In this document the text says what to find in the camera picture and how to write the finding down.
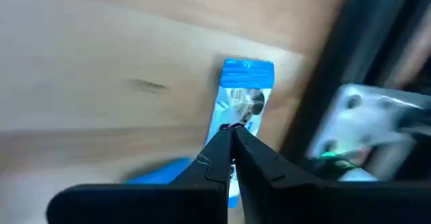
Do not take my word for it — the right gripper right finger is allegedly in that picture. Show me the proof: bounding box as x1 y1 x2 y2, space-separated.
235 126 431 224

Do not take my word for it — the black aluminium rig frame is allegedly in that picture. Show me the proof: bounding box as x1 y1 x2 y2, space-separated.
279 0 431 171

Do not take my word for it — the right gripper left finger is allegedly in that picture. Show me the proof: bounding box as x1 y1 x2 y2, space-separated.
46 128 235 224

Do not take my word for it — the silver mounting plate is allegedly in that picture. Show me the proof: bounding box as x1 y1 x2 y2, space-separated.
306 82 431 182

